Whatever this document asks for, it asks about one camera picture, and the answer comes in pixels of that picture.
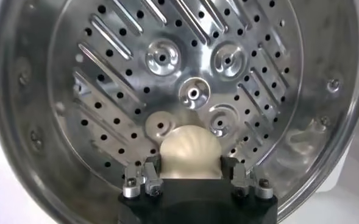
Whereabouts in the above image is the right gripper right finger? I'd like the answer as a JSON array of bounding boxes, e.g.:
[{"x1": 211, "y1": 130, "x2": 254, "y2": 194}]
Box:
[{"x1": 221, "y1": 155, "x2": 274, "y2": 200}]

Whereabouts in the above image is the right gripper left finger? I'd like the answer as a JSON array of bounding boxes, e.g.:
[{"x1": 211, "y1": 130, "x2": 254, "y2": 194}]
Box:
[{"x1": 123, "y1": 155, "x2": 165, "y2": 199}]

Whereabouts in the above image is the white steamed baozi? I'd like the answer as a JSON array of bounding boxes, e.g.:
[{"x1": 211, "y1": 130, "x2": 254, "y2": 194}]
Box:
[{"x1": 159, "y1": 125, "x2": 222, "y2": 180}]

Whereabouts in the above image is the stainless steel steamer basket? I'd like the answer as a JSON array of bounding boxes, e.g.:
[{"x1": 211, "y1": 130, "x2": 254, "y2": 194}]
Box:
[{"x1": 0, "y1": 0, "x2": 359, "y2": 224}]

